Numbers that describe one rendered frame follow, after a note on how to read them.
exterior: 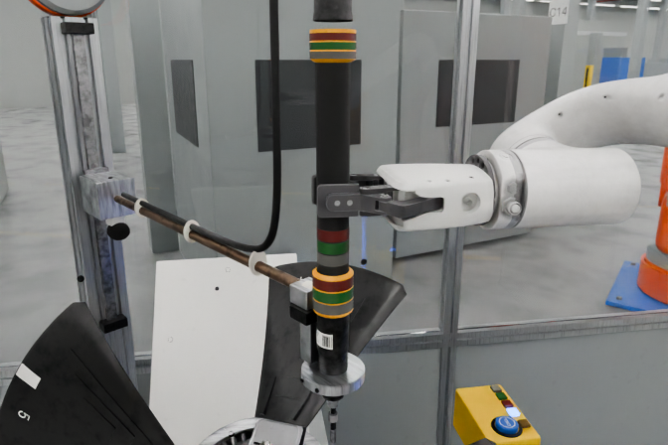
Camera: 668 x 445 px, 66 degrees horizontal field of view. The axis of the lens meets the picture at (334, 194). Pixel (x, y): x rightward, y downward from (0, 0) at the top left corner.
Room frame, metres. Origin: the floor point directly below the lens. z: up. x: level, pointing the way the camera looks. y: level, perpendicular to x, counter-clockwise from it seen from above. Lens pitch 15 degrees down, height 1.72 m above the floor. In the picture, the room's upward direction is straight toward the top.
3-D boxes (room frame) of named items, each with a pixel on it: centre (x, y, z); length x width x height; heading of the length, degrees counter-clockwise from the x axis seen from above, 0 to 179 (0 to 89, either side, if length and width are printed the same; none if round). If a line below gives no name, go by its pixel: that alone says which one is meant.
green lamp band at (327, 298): (0.50, 0.00, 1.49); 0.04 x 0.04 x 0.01
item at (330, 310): (0.50, 0.00, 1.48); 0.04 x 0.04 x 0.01
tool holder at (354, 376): (0.50, 0.01, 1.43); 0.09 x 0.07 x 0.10; 44
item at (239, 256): (0.72, 0.21, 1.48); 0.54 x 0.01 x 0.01; 44
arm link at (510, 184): (0.52, -0.17, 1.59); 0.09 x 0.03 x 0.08; 9
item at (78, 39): (0.99, 0.47, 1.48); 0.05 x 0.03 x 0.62; 134
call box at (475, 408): (0.84, -0.31, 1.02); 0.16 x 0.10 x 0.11; 9
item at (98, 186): (0.95, 0.43, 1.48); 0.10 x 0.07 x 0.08; 44
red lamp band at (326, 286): (0.50, 0.00, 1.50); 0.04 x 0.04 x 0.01
